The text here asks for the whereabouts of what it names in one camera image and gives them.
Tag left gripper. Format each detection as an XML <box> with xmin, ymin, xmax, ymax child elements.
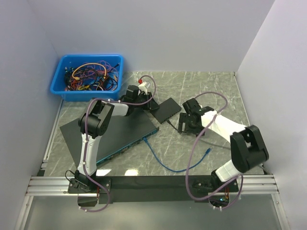
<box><xmin>133</xmin><ymin>92</ymin><xmax>159</xmax><ymax>111</ymax></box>

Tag small black network switch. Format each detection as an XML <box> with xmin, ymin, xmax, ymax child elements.
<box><xmin>151</xmin><ymin>98</ymin><xmax>181</xmax><ymax>124</ymax></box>

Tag blue ethernet cable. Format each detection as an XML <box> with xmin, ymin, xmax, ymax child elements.
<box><xmin>143</xmin><ymin>138</ymin><xmax>213</xmax><ymax>173</ymax></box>

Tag large black network switch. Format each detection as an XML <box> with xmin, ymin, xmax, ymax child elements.
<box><xmin>60</xmin><ymin>109</ymin><xmax>159</xmax><ymax>166</ymax></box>

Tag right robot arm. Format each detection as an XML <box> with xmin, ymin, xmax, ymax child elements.
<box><xmin>178</xmin><ymin>98</ymin><xmax>269</xmax><ymax>191</ymax></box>

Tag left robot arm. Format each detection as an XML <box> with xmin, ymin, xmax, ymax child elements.
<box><xmin>74</xmin><ymin>82</ymin><xmax>159</xmax><ymax>193</ymax></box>

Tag blue plastic bin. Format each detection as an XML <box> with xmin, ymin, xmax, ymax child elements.
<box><xmin>50</xmin><ymin>54</ymin><xmax>124</xmax><ymax>102</ymax></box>

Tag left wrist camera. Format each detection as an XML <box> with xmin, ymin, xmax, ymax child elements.
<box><xmin>138</xmin><ymin>79</ymin><xmax>151</xmax><ymax>94</ymax></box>

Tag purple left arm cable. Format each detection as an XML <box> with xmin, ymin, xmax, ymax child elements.
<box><xmin>81</xmin><ymin>75</ymin><xmax>157</xmax><ymax>213</ymax></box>

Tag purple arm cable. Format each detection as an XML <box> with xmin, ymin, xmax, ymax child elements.
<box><xmin>81</xmin><ymin>75</ymin><xmax>157</xmax><ymax>213</ymax></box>
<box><xmin>185</xmin><ymin>92</ymin><xmax>244</xmax><ymax>210</ymax></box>

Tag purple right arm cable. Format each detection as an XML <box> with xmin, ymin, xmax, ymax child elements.
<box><xmin>185</xmin><ymin>92</ymin><xmax>244</xmax><ymax>210</ymax></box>

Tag tangled cables in bin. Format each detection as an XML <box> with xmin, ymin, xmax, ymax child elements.
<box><xmin>63</xmin><ymin>60</ymin><xmax>120</xmax><ymax>92</ymax></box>

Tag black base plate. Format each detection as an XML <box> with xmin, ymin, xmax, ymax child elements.
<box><xmin>68</xmin><ymin>175</ymin><xmax>239</xmax><ymax>204</ymax></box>

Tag aluminium rail frame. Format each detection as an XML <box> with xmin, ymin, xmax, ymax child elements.
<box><xmin>14</xmin><ymin>98</ymin><xmax>288</xmax><ymax>230</ymax></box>

